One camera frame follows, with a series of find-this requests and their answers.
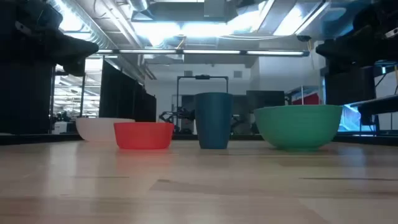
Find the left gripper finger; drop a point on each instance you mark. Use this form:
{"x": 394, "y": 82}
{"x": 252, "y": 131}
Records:
{"x": 85, "y": 54}
{"x": 77, "y": 45}

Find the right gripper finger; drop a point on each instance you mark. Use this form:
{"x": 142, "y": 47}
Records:
{"x": 332, "y": 56}
{"x": 337, "y": 45}

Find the pale pink plastic bowl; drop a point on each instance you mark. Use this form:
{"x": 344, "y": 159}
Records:
{"x": 93, "y": 129}

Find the green plastic bowl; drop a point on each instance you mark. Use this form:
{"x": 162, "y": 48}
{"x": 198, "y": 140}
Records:
{"x": 298, "y": 126}

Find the red cup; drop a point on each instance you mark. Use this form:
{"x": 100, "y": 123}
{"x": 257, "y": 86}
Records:
{"x": 143, "y": 135}

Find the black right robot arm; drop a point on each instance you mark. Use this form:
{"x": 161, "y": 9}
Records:
{"x": 388, "y": 46}

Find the black background robot arm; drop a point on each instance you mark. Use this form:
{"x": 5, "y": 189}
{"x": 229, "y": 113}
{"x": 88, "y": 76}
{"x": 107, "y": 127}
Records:
{"x": 175, "y": 115}

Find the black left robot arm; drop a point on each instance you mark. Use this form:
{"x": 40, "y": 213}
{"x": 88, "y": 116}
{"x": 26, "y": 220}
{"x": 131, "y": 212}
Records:
{"x": 9, "y": 40}

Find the red background panel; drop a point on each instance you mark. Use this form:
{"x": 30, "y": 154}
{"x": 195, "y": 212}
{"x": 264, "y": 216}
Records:
{"x": 308, "y": 99}

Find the row of black partitions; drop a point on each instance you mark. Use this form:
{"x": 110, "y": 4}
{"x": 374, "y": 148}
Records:
{"x": 124, "y": 93}

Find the blue lit screen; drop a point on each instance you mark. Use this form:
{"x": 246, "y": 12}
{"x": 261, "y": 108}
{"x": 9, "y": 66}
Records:
{"x": 351, "y": 119}

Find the dark grey desk top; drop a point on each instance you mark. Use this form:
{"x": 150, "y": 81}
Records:
{"x": 379, "y": 105}

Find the large black partition panel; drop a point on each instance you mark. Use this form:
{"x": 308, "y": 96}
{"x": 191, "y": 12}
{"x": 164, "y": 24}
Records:
{"x": 25, "y": 96}

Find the black background monitor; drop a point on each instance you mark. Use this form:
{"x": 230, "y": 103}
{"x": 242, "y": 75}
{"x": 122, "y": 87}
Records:
{"x": 264, "y": 99}

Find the long LED light bar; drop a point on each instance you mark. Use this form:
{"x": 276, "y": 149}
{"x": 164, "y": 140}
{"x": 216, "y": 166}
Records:
{"x": 202, "y": 52}

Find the dark blue plastic cup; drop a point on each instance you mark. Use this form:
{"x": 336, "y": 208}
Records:
{"x": 214, "y": 121}

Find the black ceiling security camera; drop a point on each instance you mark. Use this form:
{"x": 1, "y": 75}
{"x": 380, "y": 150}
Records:
{"x": 303, "y": 38}

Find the black aluminium table frame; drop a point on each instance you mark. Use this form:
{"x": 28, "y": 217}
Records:
{"x": 31, "y": 138}

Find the black background rig frame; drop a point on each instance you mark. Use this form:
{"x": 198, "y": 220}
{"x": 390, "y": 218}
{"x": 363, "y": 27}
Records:
{"x": 178, "y": 93}

